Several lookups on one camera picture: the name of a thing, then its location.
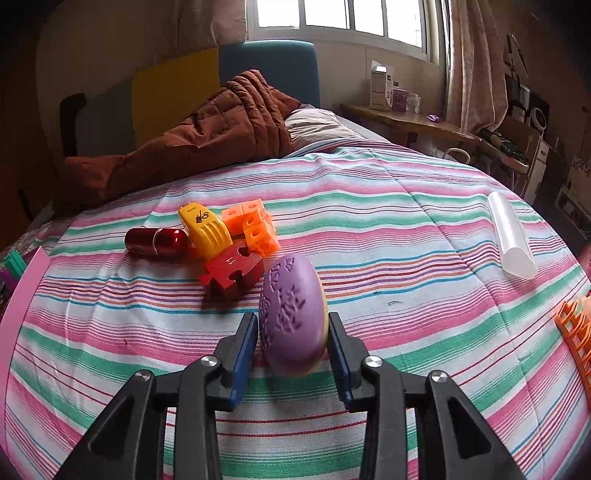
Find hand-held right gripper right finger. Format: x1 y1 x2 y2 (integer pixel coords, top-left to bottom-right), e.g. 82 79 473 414
327 313 527 480

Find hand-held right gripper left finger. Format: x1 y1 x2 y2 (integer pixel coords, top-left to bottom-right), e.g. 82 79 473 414
55 313 259 480

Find purple oval soap box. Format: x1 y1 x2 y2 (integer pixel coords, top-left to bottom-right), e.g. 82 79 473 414
257 253 329 378

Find red puzzle piece block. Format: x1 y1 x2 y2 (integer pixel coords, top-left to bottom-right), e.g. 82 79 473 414
199 242 265 303

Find yellow plastic case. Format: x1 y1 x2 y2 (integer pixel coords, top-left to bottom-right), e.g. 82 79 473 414
178 202 234 259

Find orange linked cubes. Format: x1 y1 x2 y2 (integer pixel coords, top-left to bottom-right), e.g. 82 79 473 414
222 198 280 257

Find red capsule case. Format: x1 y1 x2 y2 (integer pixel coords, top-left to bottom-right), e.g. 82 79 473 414
124 227 189 260

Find pink-edged white box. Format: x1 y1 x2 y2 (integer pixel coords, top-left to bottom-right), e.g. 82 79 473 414
0 247 51 402

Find striped bedsheet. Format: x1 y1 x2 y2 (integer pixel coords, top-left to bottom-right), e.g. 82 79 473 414
0 138 591 480

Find clear plastic tube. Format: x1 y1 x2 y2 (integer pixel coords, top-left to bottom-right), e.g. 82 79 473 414
487 191 539 280

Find brown quilt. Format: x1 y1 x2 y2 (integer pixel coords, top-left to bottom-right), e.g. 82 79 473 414
65 69 308 213

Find orange plastic rack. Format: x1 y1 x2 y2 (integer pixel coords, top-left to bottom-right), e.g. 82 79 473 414
554 293 591 386

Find white pillow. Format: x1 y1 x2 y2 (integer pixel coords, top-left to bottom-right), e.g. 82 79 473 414
284 107 370 151

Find wooden shelf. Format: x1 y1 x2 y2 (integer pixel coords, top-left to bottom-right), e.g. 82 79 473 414
339 102 483 148

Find purple carton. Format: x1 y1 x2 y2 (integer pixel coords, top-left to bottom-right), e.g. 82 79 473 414
390 88 421 114

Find dark folded umbrella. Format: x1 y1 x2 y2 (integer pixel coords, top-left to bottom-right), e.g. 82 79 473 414
480 128 529 167

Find white carton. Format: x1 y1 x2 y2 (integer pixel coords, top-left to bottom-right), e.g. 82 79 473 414
369 60 394 112

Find grey yellow blue headboard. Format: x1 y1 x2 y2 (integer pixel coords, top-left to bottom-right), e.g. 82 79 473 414
60 41 321 158

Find cardboard box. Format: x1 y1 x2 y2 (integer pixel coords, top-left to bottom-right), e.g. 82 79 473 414
496 115 552 195

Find white round appliance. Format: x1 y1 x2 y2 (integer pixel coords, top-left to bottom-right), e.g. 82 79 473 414
526 106 550 130

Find pink patterned curtain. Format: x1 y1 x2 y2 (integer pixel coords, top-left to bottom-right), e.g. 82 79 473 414
443 0 509 134

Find window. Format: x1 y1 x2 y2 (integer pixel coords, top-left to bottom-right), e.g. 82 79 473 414
247 0 446 63

